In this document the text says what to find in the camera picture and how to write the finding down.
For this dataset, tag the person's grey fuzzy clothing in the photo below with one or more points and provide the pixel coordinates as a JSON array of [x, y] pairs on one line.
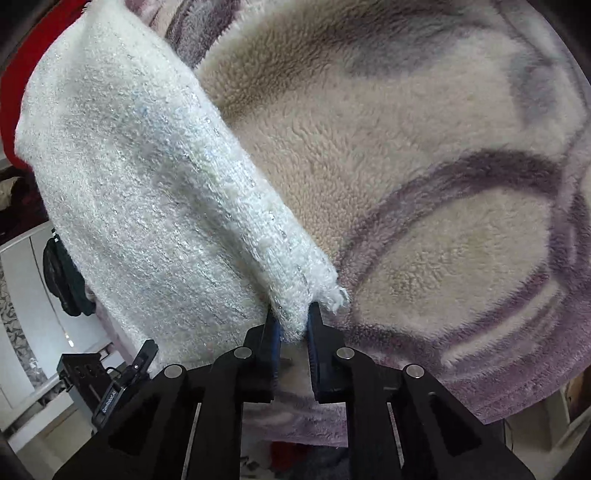
[[323, 464]]

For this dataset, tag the black folded garment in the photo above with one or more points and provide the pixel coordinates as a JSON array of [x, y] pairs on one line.
[[64, 277]]

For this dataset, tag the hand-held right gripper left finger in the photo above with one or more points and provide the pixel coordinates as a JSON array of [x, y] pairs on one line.
[[276, 344]]

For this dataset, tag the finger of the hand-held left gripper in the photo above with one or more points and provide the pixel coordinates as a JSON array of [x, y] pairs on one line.
[[147, 355]]

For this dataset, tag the white wardrobe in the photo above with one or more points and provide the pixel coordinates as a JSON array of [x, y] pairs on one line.
[[27, 286]]

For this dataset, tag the red quilt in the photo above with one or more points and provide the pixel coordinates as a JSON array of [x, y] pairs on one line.
[[27, 50]]

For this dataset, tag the floral fleece blanket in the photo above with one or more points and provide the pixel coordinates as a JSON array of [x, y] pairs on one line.
[[415, 161]]

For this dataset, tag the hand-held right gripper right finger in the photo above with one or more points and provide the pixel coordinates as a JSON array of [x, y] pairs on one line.
[[313, 355]]

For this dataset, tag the dark hanging clothes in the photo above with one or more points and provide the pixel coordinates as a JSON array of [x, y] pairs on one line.
[[25, 207]]

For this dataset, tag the white tweed jacket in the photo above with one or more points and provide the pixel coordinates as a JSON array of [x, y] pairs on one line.
[[138, 184]]

